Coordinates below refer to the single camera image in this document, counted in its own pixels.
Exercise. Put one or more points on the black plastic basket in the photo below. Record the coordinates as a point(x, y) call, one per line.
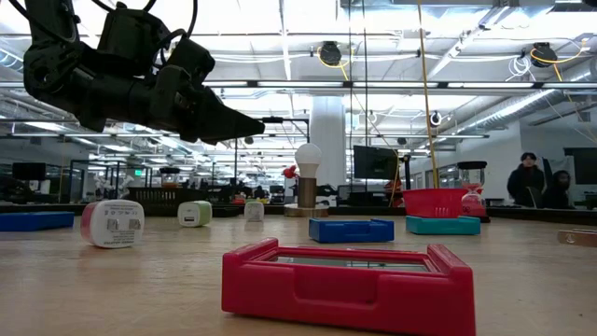
point(158, 196)

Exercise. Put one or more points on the rose gold mirror frame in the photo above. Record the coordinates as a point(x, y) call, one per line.
point(580, 239)

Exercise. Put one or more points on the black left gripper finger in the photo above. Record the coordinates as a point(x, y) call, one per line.
point(210, 141)
point(224, 119)

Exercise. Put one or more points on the teal plastic mirror frame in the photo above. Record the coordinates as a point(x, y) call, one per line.
point(443, 226)

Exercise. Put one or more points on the dark wall screen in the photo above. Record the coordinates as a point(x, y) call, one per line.
point(583, 165)

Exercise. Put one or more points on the white background machine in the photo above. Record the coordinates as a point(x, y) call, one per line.
point(109, 184)

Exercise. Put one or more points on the blue plastic mirror frame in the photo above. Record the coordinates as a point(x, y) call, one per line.
point(350, 232)
point(32, 222)

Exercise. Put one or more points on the brass lamp with white bulb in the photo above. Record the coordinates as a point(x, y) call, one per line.
point(308, 158)

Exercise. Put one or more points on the black background monitor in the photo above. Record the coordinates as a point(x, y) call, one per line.
point(29, 172)

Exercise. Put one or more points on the white building column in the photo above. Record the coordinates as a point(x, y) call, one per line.
point(328, 126)

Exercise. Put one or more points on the orange sand hourglass black caps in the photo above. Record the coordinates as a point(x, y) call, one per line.
point(169, 170)

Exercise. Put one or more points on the black metal station frame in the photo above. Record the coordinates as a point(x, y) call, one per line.
point(273, 120)

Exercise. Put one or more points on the red sand hourglass black caps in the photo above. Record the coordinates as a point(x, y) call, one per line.
point(472, 164)

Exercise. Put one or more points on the red plastic mirror frame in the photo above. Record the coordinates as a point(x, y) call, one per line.
point(326, 298)

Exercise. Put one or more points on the green white wall charger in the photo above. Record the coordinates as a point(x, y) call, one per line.
point(193, 214)

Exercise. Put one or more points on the red plastic basket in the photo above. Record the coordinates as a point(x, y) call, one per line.
point(431, 203)

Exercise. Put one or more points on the person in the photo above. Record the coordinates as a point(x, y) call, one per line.
point(526, 182)
point(559, 189)

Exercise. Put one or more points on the pink white wall charger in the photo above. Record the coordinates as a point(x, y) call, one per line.
point(114, 224)

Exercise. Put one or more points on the red background object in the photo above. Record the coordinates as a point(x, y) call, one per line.
point(289, 172)

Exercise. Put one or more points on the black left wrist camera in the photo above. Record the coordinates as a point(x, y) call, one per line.
point(186, 58)

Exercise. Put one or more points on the long ceiling light strip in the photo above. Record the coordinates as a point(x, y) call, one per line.
point(298, 84)

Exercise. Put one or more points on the silver ventilation duct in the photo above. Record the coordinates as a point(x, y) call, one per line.
point(513, 109)

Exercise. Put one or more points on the black monitor on stand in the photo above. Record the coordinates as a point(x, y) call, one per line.
point(375, 163)

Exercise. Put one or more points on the purple white wall charger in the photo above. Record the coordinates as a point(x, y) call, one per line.
point(254, 212)

